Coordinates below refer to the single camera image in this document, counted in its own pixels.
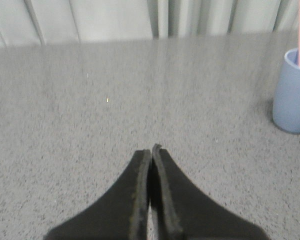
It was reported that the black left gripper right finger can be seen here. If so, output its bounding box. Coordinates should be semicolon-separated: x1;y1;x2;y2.
151;144;267;240

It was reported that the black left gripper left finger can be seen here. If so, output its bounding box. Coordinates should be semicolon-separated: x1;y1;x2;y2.
45;149;151;240

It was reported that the blue plastic cup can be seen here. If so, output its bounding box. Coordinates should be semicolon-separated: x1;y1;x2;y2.
272;48;300;134

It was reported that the grey curtain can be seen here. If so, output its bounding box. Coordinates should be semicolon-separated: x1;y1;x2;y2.
0;0;299;48

